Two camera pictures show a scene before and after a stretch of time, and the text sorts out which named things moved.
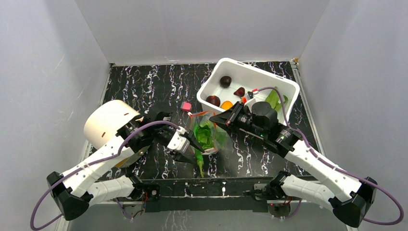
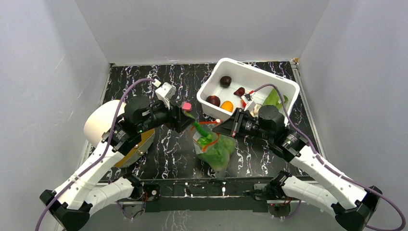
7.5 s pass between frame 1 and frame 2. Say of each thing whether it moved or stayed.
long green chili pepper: moved
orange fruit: stayed
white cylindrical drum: stayed
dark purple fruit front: stayed
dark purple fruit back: stayed
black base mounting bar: stayed
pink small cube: stayed
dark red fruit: stayed
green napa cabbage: moved
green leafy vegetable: stayed
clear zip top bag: moved
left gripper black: moved
